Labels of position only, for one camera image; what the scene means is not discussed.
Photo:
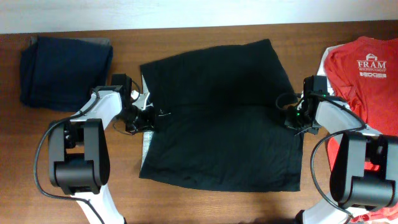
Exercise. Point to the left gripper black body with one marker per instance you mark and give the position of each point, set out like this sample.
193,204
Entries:
146,116

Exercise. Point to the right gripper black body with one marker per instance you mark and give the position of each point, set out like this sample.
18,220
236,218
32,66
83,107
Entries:
292,116

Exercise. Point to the black t-shirt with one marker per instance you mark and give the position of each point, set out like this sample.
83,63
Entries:
218,123

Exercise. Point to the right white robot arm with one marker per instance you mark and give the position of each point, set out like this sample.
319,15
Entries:
364,175

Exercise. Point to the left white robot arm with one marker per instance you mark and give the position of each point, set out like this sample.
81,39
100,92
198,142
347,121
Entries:
79,161

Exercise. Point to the white t-shirt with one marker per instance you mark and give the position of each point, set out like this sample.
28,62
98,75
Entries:
331,77

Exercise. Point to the red printed t-shirt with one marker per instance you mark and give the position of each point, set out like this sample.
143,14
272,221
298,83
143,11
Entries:
367,69

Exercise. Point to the folded navy blue garment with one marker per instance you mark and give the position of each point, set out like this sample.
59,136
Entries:
62,74

